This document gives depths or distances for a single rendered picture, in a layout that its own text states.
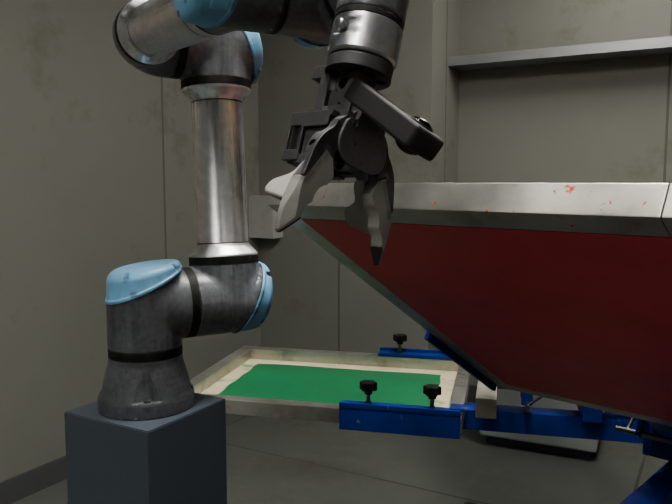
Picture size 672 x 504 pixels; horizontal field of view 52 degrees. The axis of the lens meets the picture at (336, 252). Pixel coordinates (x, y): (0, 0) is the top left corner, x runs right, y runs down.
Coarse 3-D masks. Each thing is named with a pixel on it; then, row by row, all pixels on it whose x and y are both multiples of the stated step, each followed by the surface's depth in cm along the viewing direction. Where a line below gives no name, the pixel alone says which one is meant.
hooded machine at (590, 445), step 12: (504, 396) 405; (516, 396) 402; (552, 408) 393; (564, 408) 390; (576, 408) 388; (480, 432) 413; (492, 432) 410; (504, 432) 407; (504, 444) 411; (516, 444) 408; (528, 444) 405; (540, 444) 402; (552, 444) 395; (564, 444) 392; (576, 444) 389; (588, 444) 387; (576, 456) 394; (588, 456) 391
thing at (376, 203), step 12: (384, 180) 73; (360, 192) 75; (372, 192) 72; (384, 192) 73; (360, 204) 75; (372, 204) 72; (384, 204) 73; (348, 216) 77; (360, 216) 76; (372, 216) 74; (384, 216) 74; (360, 228) 77; (372, 228) 74; (384, 228) 74; (372, 240) 74; (384, 240) 74; (372, 252) 75
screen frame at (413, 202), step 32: (320, 192) 94; (352, 192) 90; (416, 192) 83; (448, 192) 80; (480, 192) 77; (512, 192) 75; (544, 192) 72; (576, 192) 70; (608, 192) 67; (640, 192) 65; (448, 224) 82; (480, 224) 79; (512, 224) 76; (544, 224) 73; (576, 224) 70; (608, 224) 68; (640, 224) 65; (384, 288) 116; (416, 320) 128; (640, 416) 130
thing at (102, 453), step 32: (64, 416) 109; (96, 416) 107; (192, 416) 108; (224, 416) 116; (96, 448) 106; (128, 448) 102; (160, 448) 102; (192, 448) 109; (224, 448) 116; (96, 480) 106; (128, 480) 103; (160, 480) 103; (192, 480) 109; (224, 480) 116
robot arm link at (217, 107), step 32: (192, 64) 110; (224, 64) 111; (256, 64) 115; (192, 96) 113; (224, 96) 112; (192, 128) 115; (224, 128) 113; (224, 160) 113; (224, 192) 113; (224, 224) 113; (192, 256) 114; (224, 256) 112; (256, 256) 116; (224, 288) 112; (256, 288) 115; (224, 320) 112; (256, 320) 116
